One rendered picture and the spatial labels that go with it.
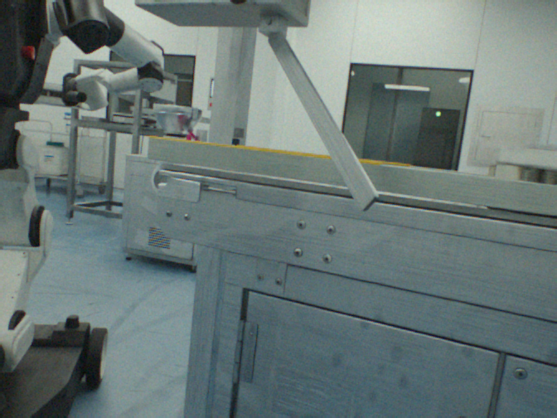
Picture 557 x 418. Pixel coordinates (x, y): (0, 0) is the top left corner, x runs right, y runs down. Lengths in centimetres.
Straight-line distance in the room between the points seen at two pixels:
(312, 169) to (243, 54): 45
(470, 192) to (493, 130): 512
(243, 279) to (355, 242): 20
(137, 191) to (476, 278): 297
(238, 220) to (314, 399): 28
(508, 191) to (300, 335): 34
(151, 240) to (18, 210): 184
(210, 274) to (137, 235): 242
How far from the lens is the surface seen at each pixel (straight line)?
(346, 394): 70
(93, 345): 181
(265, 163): 61
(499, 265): 57
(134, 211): 340
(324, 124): 51
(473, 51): 579
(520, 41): 587
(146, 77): 157
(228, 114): 97
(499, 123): 568
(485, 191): 55
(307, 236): 60
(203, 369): 109
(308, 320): 68
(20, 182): 155
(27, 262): 170
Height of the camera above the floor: 93
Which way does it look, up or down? 8 degrees down
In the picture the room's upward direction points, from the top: 6 degrees clockwise
